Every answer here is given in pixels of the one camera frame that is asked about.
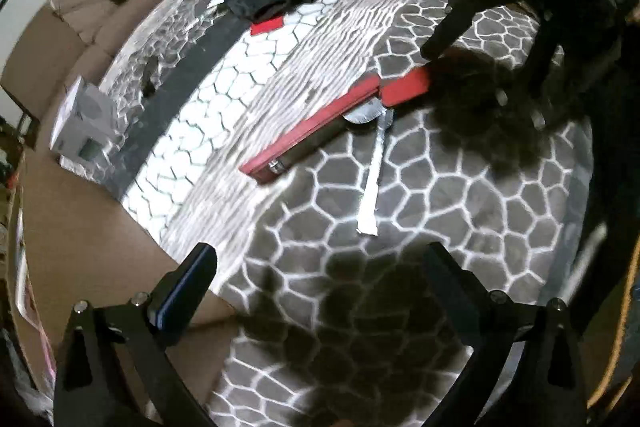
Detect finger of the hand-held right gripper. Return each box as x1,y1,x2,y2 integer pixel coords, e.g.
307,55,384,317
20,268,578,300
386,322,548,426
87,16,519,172
421,0,507,62
521,8,572,96

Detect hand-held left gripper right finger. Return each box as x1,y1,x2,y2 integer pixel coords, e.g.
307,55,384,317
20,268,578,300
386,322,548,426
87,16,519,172
421,242,588,427

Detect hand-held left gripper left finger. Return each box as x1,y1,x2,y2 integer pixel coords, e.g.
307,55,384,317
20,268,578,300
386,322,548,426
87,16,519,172
54,243,219,427

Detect brown cardboard box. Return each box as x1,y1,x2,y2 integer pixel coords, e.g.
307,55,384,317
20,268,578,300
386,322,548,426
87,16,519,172
5,147,242,409

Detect red stapler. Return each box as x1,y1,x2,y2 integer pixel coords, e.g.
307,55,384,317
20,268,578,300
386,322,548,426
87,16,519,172
239,67,434,186

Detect silver spoon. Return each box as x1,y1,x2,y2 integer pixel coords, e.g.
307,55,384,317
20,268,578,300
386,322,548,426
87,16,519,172
345,99,396,237

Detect red card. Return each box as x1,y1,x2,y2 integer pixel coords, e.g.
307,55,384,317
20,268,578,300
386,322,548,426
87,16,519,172
250,18,285,37

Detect small white carton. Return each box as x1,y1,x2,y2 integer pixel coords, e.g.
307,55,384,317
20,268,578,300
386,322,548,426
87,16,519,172
50,76,124,168

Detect brown sofa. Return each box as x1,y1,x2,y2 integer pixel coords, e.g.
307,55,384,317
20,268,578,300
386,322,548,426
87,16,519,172
0,0,227,124

